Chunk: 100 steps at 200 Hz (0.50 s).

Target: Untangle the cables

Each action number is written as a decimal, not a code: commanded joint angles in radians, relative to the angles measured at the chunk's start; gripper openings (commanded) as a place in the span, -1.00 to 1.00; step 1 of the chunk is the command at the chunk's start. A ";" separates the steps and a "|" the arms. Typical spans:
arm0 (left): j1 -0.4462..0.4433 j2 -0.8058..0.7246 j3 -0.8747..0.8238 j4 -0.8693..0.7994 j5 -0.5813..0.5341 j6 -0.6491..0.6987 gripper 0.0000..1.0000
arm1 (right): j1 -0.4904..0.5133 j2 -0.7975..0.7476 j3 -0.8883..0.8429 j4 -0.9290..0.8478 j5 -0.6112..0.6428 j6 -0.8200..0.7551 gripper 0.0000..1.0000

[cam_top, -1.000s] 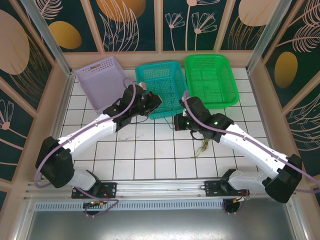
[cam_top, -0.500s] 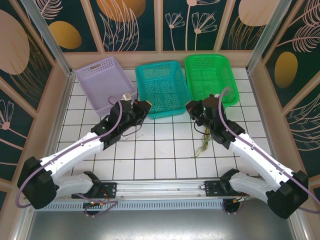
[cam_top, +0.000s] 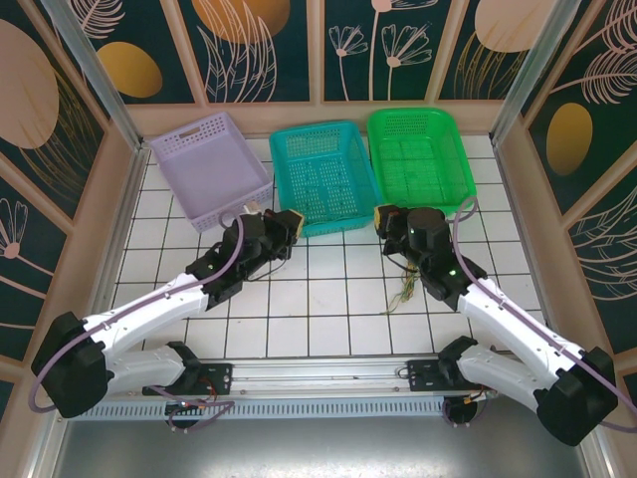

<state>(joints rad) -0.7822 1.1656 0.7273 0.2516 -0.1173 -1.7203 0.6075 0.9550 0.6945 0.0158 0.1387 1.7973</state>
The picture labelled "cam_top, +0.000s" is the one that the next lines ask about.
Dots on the green plastic basket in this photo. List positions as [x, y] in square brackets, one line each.
[423, 211]

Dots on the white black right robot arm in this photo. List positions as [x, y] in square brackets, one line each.
[502, 313]

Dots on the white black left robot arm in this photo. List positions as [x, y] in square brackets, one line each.
[149, 304]

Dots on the dark floral wall panel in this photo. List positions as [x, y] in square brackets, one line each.
[293, 50]
[612, 149]
[30, 99]
[25, 299]
[612, 279]
[463, 74]
[358, 74]
[159, 40]

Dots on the lavender plastic basket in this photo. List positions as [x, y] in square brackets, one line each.
[214, 169]

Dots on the aluminium corner post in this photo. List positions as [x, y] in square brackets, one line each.
[527, 84]
[99, 84]

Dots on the teal plastic basket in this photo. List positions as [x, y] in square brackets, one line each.
[323, 169]

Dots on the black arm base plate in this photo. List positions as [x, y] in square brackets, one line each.
[216, 378]
[423, 376]

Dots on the aluminium mounting rail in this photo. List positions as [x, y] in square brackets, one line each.
[318, 376]

